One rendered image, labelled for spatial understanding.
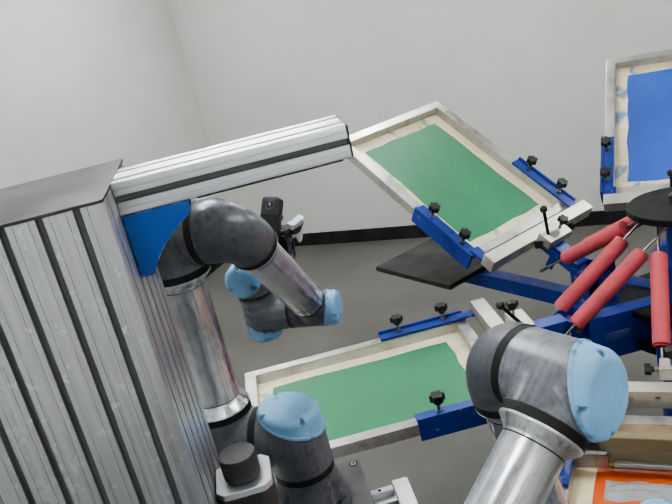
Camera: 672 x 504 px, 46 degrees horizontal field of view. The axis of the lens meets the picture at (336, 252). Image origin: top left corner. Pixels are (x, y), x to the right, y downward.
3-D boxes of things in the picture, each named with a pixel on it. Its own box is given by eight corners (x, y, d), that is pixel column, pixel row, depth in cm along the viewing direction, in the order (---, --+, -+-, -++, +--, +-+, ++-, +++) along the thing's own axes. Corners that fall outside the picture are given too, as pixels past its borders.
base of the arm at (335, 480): (281, 540, 148) (268, 497, 145) (274, 492, 162) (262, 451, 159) (358, 517, 149) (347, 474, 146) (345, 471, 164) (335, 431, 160)
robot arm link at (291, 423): (324, 482, 145) (307, 419, 141) (257, 483, 150) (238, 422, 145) (340, 443, 156) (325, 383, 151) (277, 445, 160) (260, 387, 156)
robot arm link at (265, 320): (292, 342, 170) (280, 296, 166) (244, 346, 173) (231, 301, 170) (303, 325, 177) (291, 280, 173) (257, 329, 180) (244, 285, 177)
